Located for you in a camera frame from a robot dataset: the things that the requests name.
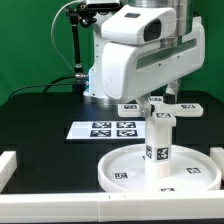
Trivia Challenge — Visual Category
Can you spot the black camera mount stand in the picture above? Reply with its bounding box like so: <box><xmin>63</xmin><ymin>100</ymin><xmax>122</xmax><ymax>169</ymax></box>
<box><xmin>65</xmin><ymin>2</ymin><xmax>96</xmax><ymax>90</ymax></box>

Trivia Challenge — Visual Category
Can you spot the black cable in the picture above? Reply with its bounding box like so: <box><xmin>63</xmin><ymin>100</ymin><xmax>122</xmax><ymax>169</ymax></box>
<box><xmin>7</xmin><ymin>75</ymin><xmax>88</xmax><ymax>101</ymax></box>

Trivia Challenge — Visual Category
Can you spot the white right fence block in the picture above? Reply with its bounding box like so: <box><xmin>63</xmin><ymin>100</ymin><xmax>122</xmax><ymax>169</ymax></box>
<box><xmin>210</xmin><ymin>147</ymin><xmax>224</xmax><ymax>181</ymax></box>

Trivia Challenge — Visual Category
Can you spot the grey cable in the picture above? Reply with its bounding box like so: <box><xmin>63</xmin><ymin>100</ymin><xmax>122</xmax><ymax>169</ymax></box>
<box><xmin>50</xmin><ymin>0</ymin><xmax>88</xmax><ymax>75</ymax></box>

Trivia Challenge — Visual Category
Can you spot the white fence block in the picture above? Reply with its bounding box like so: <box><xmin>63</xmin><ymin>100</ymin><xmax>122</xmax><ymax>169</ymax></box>
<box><xmin>210</xmin><ymin>147</ymin><xmax>224</xmax><ymax>181</ymax></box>
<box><xmin>0</xmin><ymin>151</ymin><xmax>17</xmax><ymax>193</ymax></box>

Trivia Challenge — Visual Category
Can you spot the white cross-shaped table base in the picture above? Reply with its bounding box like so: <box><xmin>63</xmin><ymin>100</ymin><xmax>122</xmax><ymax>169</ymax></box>
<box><xmin>118</xmin><ymin>96</ymin><xmax>203</xmax><ymax>126</ymax></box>

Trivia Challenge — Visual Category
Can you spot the white round table top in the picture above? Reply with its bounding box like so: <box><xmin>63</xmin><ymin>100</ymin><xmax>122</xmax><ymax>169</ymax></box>
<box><xmin>98</xmin><ymin>144</ymin><xmax>222</xmax><ymax>192</ymax></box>

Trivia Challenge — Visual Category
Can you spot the white front fence bar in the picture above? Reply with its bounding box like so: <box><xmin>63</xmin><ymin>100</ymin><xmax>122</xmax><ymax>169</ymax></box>
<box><xmin>0</xmin><ymin>190</ymin><xmax>224</xmax><ymax>223</ymax></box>

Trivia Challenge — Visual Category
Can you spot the white left fence block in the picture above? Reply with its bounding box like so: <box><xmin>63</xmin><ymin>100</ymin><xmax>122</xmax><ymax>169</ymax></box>
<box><xmin>0</xmin><ymin>151</ymin><xmax>17</xmax><ymax>193</ymax></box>

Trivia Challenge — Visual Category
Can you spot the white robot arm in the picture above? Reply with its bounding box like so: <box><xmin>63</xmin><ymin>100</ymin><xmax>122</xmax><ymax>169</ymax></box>
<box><xmin>84</xmin><ymin>0</ymin><xmax>205</xmax><ymax>113</ymax></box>

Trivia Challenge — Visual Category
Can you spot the white marker tag sheet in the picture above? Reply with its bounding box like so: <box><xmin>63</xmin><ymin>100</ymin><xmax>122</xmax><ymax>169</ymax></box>
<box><xmin>66</xmin><ymin>121</ymin><xmax>145</xmax><ymax>140</ymax></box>

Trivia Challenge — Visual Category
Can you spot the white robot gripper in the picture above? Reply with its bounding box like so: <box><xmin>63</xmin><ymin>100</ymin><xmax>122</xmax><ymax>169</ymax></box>
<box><xmin>102</xmin><ymin>17</ymin><xmax>205</xmax><ymax>119</ymax></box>

